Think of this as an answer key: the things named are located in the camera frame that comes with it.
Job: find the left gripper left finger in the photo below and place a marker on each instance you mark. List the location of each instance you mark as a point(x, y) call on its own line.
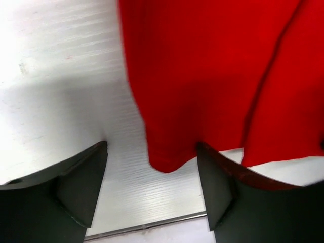
point(56, 204)

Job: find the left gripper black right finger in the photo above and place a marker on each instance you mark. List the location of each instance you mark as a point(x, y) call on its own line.
point(244, 206)

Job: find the red t shirt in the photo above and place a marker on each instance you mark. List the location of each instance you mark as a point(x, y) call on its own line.
point(232, 74)

